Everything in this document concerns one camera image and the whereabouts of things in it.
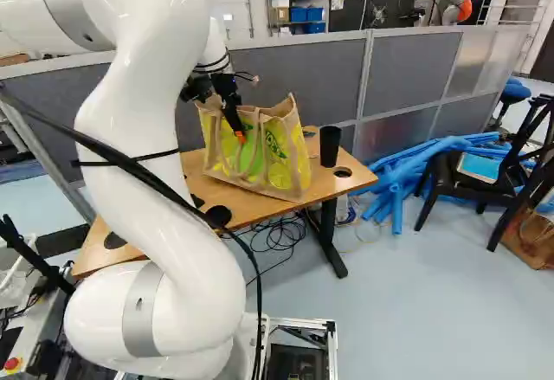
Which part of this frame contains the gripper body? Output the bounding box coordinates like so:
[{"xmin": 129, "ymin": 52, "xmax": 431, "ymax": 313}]
[{"xmin": 180, "ymin": 72, "xmax": 241, "ymax": 106}]

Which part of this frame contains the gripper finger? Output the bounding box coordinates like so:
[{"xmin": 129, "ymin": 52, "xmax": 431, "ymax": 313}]
[{"xmin": 222, "ymin": 93, "xmax": 248, "ymax": 146}]

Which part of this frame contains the yellow green jute tote bag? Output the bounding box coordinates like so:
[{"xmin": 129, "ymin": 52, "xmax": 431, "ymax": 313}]
[{"xmin": 193, "ymin": 92, "xmax": 313, "ymax": 203}]

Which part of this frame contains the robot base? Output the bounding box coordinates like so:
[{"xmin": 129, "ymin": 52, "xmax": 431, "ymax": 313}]
[{"xmin": 0, "ymin": 213, "xmax": 338, "ymax": 380}]

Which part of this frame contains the brown paper bag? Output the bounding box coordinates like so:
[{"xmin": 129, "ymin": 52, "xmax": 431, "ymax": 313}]
[{"xmin": 500, "ymin": 206, "xmax": 554, "ymax": 272}]

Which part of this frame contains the wooden table with black legs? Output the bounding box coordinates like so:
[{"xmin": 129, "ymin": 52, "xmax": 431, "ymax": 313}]
[{"xmin": 71, "ymin": 125, "xmax": 380, "ymax": 280}]

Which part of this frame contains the black tall cup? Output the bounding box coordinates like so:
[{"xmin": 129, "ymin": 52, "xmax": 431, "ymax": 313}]
[{"xmin": 319, "ymin": 126, "xmax": 342, "ymax": 169}]

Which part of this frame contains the blue foam tube pile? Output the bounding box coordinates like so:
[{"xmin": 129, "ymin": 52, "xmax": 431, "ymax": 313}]
[{"xmin": 360, "ymin": 132, "xmax": 540, "ymax": 236}]

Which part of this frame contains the grey office partition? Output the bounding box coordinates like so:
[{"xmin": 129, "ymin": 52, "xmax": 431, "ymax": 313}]
[{"xmin": 0, "ymin": 24, "xmax": 515, "ymax": 190}]

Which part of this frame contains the black chair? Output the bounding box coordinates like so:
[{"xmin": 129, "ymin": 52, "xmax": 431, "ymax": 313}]
[{"xmin": 414, "ymin": 93, "xmax": 554, "ymax": 254}]

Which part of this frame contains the blue stool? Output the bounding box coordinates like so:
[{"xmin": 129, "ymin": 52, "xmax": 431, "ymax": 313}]
[{"xmin": 492, "ymin": 77, "xmax": 532, "ymax": 139}]

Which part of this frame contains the black floor cable bundle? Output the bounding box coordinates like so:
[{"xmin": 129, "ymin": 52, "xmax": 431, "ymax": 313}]
[{"xmin": 257, "ymin": 210, "xmax": 315, "ymax": 254}]

